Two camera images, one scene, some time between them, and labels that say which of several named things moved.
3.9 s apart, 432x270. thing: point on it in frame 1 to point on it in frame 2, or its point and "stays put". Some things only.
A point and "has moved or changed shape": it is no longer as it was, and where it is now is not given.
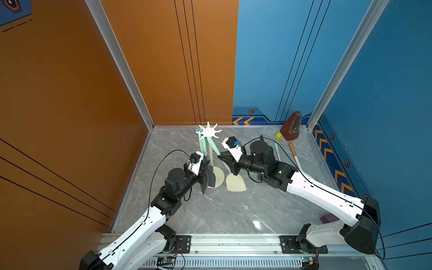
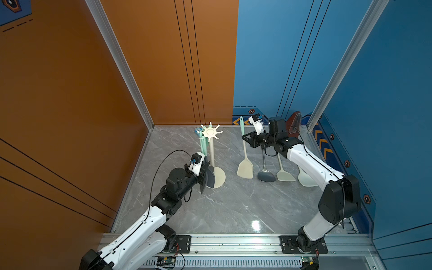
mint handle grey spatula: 211,180 stays put
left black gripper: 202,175 stays put
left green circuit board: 167,261 stays put
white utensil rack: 211,131 stays put
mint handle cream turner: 234,183 has moved or changed shape
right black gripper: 233,165 to 253,139
